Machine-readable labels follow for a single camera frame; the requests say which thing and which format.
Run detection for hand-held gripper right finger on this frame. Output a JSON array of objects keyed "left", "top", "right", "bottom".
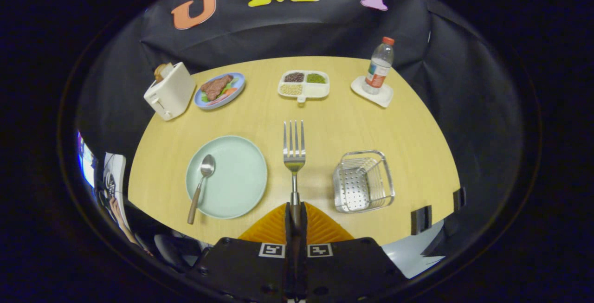
[{"left": 296, "top": 202, "right": 410, "bottom": 303}]

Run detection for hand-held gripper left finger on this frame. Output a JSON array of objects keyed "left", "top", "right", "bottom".
[{"left": 186, "top": 202, "right": 297, "bottom": 303}]

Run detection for metal spoon with wooden handle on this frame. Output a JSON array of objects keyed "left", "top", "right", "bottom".
[{"left": 187, "top": 154, "right": 216, "bottom": 225}]

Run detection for metal fork with wooden handle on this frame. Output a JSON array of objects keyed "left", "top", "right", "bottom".
[{"left": 283, "top": 120, "right": 307, "bottom": 224}]

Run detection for pale green plate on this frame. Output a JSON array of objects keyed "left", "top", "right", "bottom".
[{"left": 185, "top": 135, "right": 268, "bottom": 219}]

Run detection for white side desk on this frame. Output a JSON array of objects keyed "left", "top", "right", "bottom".
[{"left": 103, "top": 152, "right": 127, "bottom": 229}]

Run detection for white square coaster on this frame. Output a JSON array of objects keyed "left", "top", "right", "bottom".
[{"left": 350, "top": 76, "right": 394, "bottom": 109}]

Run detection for green lettuce leaves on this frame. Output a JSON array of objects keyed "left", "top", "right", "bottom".
[{"left": 200, "top": 84, "right": 235, "bottom": 104}]

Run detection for orange carrot slices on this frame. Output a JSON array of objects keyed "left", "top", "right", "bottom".
[{"left": 207, "top": 87, "right": 238, "bottom": 106}]

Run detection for white divided dish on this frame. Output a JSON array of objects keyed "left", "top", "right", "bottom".
[{"left": 278, "top": 70, "right": 330, "bottom": 103}]

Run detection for brown steak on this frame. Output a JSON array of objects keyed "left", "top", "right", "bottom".
[{"left": 201, "top": 75, "right": 234, "bottom": 101}]

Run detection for blue plate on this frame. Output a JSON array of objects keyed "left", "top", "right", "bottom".
[{"left": 194, "top": 72, "right": 246, "bottom": 110}]

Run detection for computer monitor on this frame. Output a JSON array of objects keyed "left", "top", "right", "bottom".
[{"left": 77, "top": 131, "right": 97, "bottom": 188}]

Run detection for white toaster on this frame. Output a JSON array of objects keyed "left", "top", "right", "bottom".
[{"left": 143, "top": 62, "right": 197, "bottom": 122}]

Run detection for clear plastic water bottle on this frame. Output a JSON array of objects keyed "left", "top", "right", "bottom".
[{"left": 362, "top": 37, "right": 395, "bottom": 96}]

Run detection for brown toast slice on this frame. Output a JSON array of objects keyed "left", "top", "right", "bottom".
[{"left": 154, "top": 63, "right": 174, "bottom": 83}]

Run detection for black backdrop cloth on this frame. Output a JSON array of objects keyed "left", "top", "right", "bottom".
[{"left": 77, "top": 0, "right": 525, "bottom": 257}]

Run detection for metal wire basket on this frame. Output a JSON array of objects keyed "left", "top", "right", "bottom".
[{"left": 333, "top": 150, "right": 396, "bottom": 214}]

